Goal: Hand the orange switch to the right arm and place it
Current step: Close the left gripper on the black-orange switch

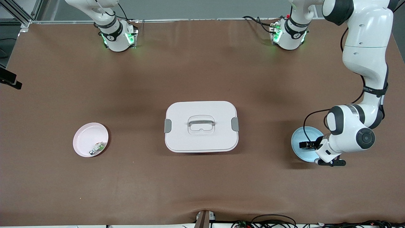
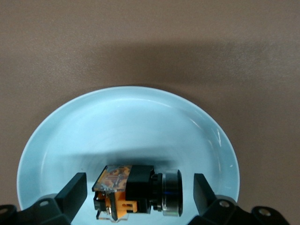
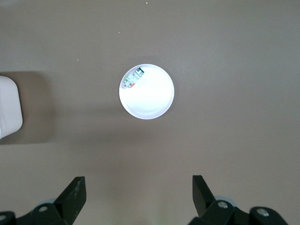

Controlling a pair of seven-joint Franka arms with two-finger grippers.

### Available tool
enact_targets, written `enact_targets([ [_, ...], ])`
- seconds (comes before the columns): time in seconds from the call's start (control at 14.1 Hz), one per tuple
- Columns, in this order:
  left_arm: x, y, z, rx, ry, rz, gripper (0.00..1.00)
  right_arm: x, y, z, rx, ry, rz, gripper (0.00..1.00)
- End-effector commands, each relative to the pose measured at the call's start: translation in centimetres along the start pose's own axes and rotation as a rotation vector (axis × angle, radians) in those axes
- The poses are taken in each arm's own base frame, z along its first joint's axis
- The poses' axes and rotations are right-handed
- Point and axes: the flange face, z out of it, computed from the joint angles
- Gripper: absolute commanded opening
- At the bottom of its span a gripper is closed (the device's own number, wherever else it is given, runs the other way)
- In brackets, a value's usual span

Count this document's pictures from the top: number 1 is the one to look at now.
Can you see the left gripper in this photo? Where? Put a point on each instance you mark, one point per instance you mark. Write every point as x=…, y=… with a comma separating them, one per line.
x=314, y=144

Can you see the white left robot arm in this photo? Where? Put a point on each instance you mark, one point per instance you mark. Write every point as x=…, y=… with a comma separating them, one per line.
x=364, y=47

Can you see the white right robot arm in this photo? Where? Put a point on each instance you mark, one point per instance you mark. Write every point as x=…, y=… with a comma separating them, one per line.
x=110, y=34

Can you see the light blue round plate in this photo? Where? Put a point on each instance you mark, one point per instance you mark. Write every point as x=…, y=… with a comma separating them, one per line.
x=303, y=155

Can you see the pink round plate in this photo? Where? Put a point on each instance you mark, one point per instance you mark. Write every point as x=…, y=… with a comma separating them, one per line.
x=87, y=136

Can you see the pink storage box white lid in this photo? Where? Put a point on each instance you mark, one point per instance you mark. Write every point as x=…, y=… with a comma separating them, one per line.
x=202, y=139

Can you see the brown table edge clamp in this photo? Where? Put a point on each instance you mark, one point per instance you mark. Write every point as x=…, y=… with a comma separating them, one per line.
x=204, y=220

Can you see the aluminium frame post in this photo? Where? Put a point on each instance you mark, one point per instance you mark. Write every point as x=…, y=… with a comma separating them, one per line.
x=25, y=22

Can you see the green and white switch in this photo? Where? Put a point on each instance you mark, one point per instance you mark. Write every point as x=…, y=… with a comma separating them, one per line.
x=98, y=148

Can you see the silver rear table rail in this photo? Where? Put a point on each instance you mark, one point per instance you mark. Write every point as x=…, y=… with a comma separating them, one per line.
x=190, y=20

